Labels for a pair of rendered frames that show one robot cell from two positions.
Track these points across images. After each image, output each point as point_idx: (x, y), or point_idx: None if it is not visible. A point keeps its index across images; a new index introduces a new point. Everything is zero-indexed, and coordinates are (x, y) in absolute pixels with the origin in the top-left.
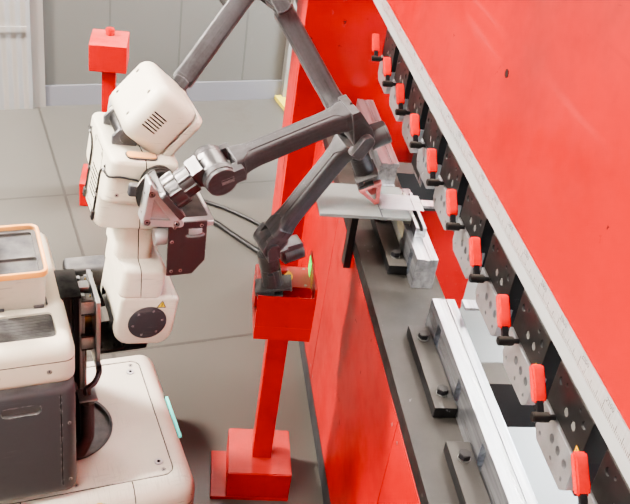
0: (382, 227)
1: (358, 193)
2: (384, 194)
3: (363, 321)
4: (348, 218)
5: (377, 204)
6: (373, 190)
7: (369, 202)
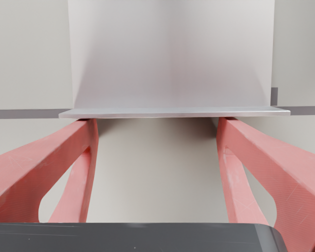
0: None
1: (88, 218)
2: (79, 46)
3: None
4: None
5: (214, 117)
6: (91, 138)
7: (194, 165)
